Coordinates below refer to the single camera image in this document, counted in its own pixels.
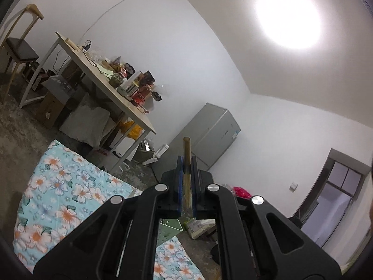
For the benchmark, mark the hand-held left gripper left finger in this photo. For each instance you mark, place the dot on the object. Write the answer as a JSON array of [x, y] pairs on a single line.
[[179, 186]]

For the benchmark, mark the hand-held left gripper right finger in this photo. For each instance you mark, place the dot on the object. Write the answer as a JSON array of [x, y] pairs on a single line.
[[194, 186]]

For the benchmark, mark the wooden chopstick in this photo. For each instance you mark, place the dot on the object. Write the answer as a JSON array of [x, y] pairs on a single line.
[[186, 166]]

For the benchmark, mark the green perforated utensil holder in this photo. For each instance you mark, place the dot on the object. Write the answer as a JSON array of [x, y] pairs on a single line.
[[169, 232]]

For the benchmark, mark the white power strip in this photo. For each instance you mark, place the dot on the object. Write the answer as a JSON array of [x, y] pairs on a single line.
[[158, 153]]

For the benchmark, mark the open box of supplies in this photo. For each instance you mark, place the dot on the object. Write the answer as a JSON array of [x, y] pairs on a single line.
[[201, 228]]

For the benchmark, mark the pink plastic thing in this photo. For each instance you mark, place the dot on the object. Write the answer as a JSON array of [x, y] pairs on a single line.
[[242, 192]]

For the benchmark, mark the grey-green bag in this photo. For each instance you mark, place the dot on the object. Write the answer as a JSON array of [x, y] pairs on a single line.
[[144, 151]]

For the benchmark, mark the grey refrigerator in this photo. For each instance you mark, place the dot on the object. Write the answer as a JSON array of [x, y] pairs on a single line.
[[209, 134]]

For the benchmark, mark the white appliance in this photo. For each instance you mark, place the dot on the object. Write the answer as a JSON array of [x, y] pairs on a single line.
[[122, 151]]

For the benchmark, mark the yellow plastic bag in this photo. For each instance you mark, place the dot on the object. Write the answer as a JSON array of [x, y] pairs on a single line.
[[132, 129]]

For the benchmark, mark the white sack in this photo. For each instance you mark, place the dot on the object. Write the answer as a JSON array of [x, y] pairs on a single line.
[[84, 122]]

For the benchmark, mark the pile of food packages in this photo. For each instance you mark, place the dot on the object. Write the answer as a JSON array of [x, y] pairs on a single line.
[[131, 81]]

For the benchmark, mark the floral blue blanket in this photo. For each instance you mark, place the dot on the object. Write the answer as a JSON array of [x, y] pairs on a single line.
[[58, 204]]

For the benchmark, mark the light wooden desk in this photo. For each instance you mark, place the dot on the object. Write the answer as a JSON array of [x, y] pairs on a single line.
[[96, 78]]

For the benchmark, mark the cardboard box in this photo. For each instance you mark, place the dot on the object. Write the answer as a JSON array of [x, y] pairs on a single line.
[[49, 110]]

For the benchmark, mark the grey box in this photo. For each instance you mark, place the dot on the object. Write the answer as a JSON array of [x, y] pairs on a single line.
[[59, 86]]

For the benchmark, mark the black power adapter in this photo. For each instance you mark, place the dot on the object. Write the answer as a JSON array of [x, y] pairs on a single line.
[[86, 46]]

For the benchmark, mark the wooden rolling pin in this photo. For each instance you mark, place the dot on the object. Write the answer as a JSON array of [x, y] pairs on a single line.
[[71, 44]]

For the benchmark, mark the black case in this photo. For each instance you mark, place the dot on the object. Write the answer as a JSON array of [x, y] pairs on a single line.
[[38, 75]]

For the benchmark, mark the ceiling lamp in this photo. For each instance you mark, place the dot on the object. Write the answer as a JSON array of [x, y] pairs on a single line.
[[288, 17]]

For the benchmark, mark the wooden chair with dark seat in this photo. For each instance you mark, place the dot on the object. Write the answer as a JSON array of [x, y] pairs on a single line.
[[19, 49]]

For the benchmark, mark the wall light switch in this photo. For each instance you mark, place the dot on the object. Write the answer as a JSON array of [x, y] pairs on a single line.
[[293, 187]]

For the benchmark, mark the window with grey frame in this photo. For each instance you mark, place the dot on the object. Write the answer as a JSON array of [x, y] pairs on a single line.
[[335, 198]]

